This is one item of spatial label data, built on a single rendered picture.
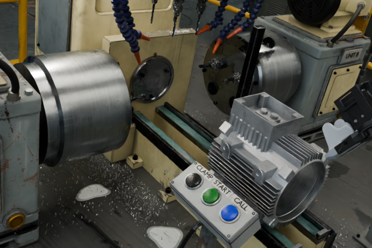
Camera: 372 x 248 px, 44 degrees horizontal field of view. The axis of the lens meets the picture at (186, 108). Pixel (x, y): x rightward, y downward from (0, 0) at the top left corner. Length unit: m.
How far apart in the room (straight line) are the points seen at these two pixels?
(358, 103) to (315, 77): 0.73
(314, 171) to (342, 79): 0.59
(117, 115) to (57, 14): 0.47
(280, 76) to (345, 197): 0.40
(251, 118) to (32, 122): 0.44
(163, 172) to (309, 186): 0.40
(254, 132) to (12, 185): 0.50
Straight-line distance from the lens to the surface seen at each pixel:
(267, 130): 0.97
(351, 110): 0.80
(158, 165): 1.27
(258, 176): 0.95
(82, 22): 1.30
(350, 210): 1.42
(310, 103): 1.55
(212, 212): 0.83
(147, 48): 1.29
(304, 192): 1.10
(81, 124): 0.99
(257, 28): 1.18
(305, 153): 0.97
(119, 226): 1.15
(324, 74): 1.53
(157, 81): 1.35
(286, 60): 1.40
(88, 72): 1.02
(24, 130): 0.92
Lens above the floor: 1.59
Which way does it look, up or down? 28 degrees down
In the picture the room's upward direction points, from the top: 11 degrees clockwise
